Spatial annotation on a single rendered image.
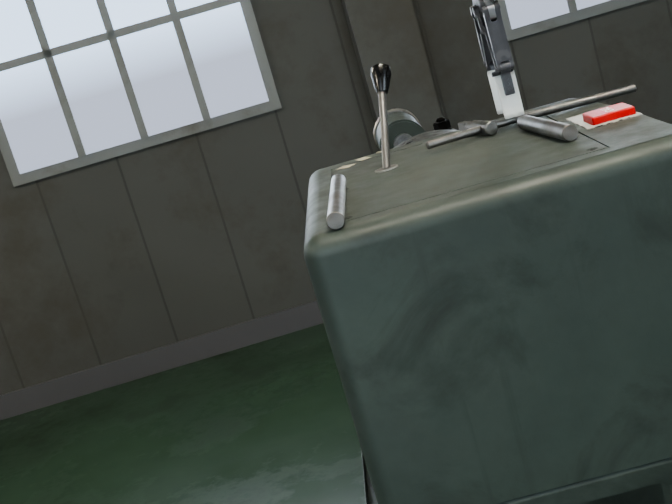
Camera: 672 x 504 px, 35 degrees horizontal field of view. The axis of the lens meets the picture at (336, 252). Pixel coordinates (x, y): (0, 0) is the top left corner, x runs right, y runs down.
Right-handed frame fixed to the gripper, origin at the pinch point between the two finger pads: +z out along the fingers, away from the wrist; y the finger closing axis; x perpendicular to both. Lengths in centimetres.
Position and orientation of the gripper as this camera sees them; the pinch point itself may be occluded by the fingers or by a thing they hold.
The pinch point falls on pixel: (506, 96)
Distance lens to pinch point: 169.9
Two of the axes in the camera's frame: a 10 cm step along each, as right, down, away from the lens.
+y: -0.1, -2.3, 9.7
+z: 2.7, 9.4, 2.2
